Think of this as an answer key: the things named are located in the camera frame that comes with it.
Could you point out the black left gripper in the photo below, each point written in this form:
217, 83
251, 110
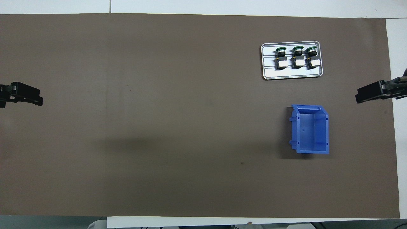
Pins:
5, 93

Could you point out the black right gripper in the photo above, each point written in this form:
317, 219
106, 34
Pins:
396, 87

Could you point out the green push button switch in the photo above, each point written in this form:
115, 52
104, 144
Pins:
313, 63
298, 63
281, 63

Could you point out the blue plastic storage bin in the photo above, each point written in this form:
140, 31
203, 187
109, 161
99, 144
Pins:
310, 133

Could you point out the silver metal tray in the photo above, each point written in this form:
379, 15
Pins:
270, 71

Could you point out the brown paper table mat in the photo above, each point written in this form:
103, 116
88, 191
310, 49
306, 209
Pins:
159, 63

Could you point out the white round stand base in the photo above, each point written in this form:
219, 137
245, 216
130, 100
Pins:
97, 225

